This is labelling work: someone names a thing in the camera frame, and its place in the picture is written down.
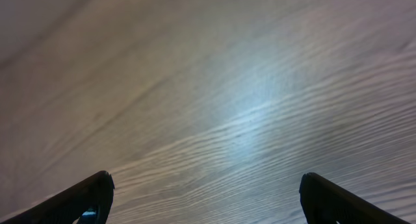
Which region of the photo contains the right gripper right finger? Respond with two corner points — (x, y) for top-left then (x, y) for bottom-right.
(299, 173), (409, 224)

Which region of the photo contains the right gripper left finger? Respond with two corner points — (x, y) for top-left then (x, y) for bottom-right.
(2, 171), (115, 224)

